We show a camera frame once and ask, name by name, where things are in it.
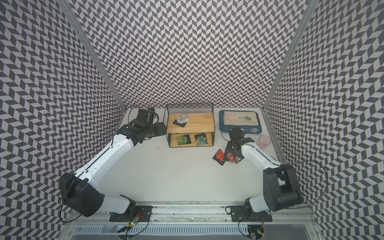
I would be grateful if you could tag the pink plastic cup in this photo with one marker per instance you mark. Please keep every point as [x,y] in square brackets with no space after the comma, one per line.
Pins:
[263,142]

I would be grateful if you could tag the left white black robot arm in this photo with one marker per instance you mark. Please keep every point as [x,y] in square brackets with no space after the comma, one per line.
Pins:
[79,190]

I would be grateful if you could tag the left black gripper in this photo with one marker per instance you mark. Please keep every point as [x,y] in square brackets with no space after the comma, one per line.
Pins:
[162,130]

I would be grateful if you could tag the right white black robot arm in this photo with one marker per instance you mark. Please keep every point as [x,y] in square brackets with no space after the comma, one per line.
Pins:
[281,189]

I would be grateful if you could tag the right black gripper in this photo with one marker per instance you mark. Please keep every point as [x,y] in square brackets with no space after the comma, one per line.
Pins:
[229,149]

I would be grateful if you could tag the small red tea bag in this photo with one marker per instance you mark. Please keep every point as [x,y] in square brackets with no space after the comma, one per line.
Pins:
[219,157]

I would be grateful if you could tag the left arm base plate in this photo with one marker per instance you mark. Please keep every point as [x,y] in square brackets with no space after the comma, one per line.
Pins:
[144,213]

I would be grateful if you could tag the white floral tea bag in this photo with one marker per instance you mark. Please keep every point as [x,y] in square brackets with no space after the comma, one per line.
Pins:
[181,120]

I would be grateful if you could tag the teal plastic tray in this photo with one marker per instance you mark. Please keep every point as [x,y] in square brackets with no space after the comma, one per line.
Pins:
[225,128]

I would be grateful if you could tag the beige folded cloth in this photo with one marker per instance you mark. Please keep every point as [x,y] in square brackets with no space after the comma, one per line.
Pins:
[241,122]

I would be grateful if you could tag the black wire wooden shelf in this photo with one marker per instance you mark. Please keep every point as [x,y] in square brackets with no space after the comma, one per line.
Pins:
[202,120]

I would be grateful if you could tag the pink handled spoon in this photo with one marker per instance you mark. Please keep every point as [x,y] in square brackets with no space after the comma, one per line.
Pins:
[236,117]

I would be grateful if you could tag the aluminium front rail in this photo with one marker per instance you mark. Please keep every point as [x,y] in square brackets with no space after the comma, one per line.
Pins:
[221,213]

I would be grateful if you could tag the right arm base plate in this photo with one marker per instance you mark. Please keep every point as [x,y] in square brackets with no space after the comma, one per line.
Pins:
[240,214]

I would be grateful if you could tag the white handled spoon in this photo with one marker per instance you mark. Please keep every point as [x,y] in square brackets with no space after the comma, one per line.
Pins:
[253,130]

